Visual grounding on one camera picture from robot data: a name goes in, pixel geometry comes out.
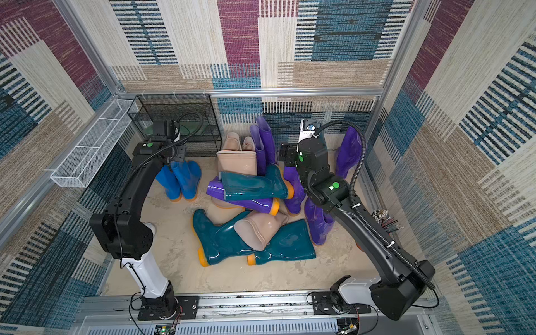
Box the blue boot from pile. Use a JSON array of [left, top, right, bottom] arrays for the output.
[[170, 161, 202, 201]]

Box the teal boot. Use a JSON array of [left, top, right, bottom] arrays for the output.
[[220, 164, 295, 201], [192, 209, 255, 267], [247, 219, 316, 266]]

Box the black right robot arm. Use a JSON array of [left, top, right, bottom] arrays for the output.
[[279, 119, 436, 320]]

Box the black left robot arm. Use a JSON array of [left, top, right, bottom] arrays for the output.
[[89, 111, 205, 320]]

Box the green pad on shelf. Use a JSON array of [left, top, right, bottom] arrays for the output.
[[143, 121, 209, 135]]

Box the beige boot standing front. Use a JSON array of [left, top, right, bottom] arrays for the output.
[[216, 150, 258, 176]]

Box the purple boot lying in pile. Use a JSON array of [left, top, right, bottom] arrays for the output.
[[206, 178, 280, 216]]

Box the beige boot back left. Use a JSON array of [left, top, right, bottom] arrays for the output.
[[222, 132, 242, 151]]

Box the beige boot lying in pile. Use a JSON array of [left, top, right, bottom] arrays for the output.
[[234, 212, 290, 251]]

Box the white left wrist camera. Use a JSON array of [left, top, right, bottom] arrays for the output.
[[151, 120, 180, 142]]

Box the black wire shelf rack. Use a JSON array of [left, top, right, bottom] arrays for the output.
[[128, 93, 223, 158]]

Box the white wire mesh basket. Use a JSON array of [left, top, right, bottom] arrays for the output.
[[50, 99, 133, 188]]

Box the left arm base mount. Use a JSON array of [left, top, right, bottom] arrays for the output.
[[137, 296, 200, 321]]

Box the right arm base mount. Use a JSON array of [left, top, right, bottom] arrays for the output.
[[306, 291, 372, 315]]

